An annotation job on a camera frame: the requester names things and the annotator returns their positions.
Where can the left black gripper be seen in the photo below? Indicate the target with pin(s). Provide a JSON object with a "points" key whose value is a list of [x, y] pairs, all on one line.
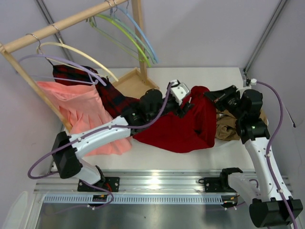
{"points": [[178, 109]]}

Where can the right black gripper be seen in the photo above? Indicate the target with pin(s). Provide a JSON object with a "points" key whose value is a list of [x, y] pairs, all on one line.
{"points": [[219, 98]]}

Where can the lime green hanger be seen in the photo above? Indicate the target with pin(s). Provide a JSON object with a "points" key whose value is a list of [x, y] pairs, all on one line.
{"points": [[139, 53]]}

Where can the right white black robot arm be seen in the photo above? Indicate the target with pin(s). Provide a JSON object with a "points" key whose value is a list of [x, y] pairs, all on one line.
{"points": [[271, 203]]}

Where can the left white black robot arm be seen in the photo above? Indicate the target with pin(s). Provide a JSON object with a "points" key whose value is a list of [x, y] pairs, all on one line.
{"points": [[70, 149]]}

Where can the red black plaid skirt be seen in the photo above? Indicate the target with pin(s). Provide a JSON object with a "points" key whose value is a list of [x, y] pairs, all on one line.
{"points": [[115, 103]]}

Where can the lilac hanger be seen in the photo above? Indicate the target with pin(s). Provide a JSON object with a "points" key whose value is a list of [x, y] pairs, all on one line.
{"points": [[94, 78]]}

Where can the pink pleated skirt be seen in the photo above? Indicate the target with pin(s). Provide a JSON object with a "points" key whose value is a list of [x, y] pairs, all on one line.
{"points": [[80, 104]]}

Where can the light blue hanger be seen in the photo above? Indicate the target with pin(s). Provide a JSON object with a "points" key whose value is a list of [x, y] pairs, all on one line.
{"points": [[136, 19]]}

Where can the mint green hanger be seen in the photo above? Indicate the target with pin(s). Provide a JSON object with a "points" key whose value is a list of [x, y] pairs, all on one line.
{"points": [[144, 51]]}

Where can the cream yellow hanger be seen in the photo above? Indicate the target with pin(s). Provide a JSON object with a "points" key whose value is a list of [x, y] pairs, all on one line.
{"points": [[80, 53]]}

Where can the tan garment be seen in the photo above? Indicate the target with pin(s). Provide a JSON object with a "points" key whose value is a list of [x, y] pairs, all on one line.
{"points": [[225, 126]]}

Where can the wooden clothes rack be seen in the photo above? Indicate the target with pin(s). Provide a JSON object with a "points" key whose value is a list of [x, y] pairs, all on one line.
{"points": [[135, 81]]}

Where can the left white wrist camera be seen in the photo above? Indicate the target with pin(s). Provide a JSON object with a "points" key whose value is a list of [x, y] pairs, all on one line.
{"points": [[179, 91]]}

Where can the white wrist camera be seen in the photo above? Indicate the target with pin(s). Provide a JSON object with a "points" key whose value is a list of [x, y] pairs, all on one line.
{"points": [[179, 91], [250, 82]]}

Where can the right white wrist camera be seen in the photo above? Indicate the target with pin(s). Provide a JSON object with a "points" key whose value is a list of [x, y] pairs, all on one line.
{"points": [[250, 82]]}

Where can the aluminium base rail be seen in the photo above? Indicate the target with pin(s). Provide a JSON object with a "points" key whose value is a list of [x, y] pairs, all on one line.
{"points": [[138, 182]]}

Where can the white slotted cable duct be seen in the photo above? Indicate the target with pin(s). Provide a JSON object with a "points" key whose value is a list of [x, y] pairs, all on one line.
{"points": [[138, 199]]}

